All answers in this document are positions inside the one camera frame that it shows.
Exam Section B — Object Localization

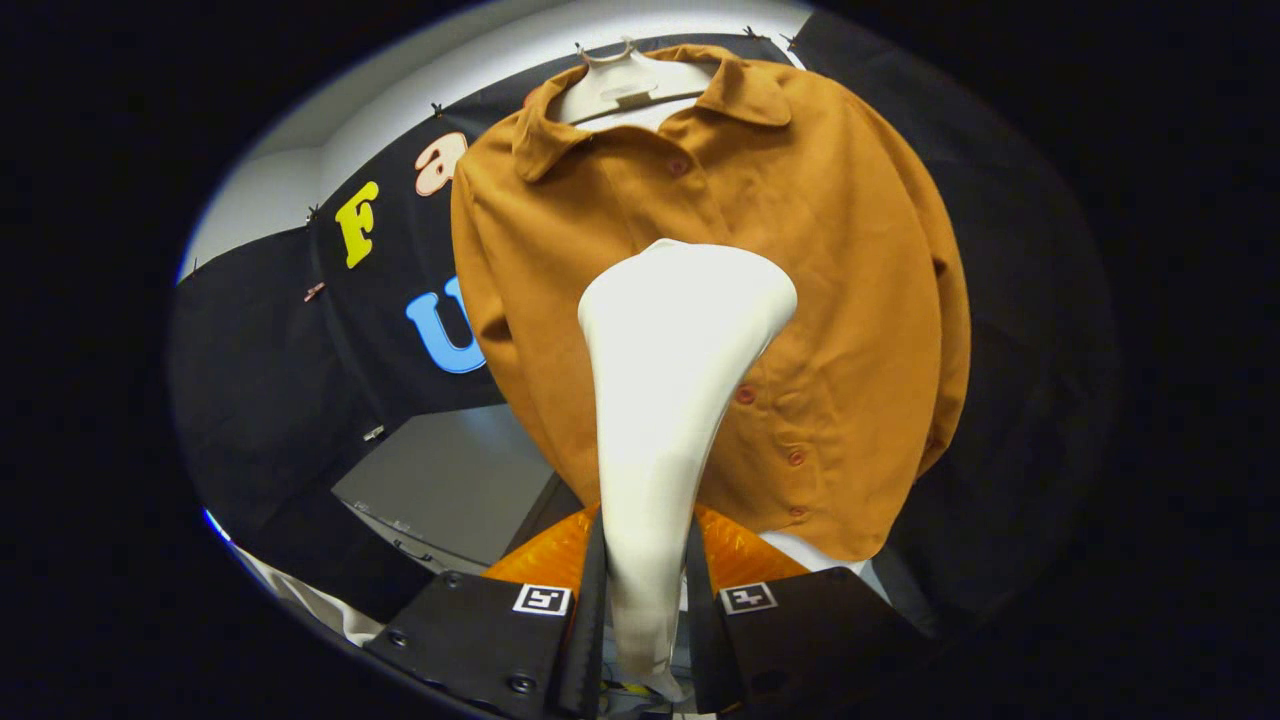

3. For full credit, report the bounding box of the black backdrop cloth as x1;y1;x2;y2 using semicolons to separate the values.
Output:
168;10;1121;641

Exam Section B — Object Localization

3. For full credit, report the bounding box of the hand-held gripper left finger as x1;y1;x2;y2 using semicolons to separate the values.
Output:
365;503;609;720

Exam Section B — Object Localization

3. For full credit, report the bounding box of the orange button-up shirt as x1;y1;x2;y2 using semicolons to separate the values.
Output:
450;43;973;563

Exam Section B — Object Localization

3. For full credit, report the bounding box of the white mannequin torso hanger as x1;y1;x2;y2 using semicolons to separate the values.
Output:
550;38;873;601

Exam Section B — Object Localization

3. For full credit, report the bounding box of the white garment steamer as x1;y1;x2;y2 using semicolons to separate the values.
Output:
577;238;799;703

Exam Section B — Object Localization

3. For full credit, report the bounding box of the white fabric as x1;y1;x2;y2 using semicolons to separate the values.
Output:
232;545;389;648

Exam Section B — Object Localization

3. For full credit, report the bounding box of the grey cabinet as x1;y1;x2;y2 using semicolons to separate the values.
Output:
330;403;583;578

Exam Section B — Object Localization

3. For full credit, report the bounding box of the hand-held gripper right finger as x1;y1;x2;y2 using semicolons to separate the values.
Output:
685;500;941;720

